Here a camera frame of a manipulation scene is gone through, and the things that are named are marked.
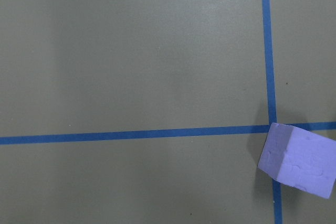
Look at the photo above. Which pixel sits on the purple foam block right side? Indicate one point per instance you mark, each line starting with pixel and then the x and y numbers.
pixel 299 158

